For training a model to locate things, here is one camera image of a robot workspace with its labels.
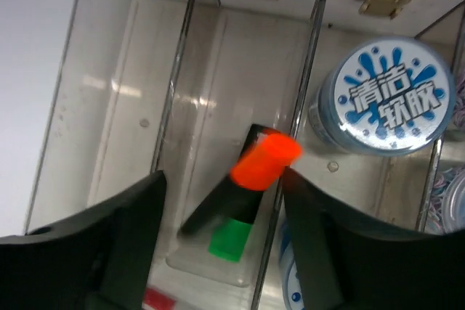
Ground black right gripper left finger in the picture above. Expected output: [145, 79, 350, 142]
[1, 171, 167, 309]

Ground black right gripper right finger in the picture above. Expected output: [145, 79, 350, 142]
[282, 168, 464, 309]

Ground blue cleaning gel jar front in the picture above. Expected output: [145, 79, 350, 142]
[278, 219, 305, 310]

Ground blue cleaning gel jar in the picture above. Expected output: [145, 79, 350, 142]
[308, 36, 455, 157]
[278, 219, 305, 310]

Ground red capped white marker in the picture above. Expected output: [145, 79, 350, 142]
[142, 287, 177, 310]

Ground clear paperclip jar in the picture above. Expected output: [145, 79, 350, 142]
[452, 70, 465, 129]
[425, 166, 464, 234]

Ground green highlighter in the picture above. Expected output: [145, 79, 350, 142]
[208, 123, 277, 263]

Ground orange highlighter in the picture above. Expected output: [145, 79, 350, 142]
[179, 132, 303, 237]

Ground blue cleaning gel jar back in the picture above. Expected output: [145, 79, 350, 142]
[308, 36, 455, 157]

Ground clear four-compartment organizer tray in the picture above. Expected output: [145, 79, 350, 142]
[26, 0, 464, 309]

